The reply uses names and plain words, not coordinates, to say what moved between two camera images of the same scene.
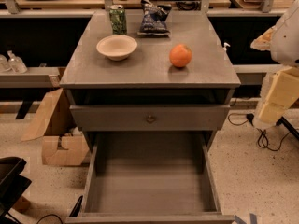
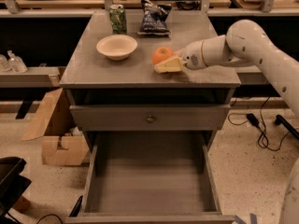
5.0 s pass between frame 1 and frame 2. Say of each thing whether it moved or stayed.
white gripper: moved
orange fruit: moved
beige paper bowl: stayed
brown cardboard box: stayed
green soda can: stayed
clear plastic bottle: stayed
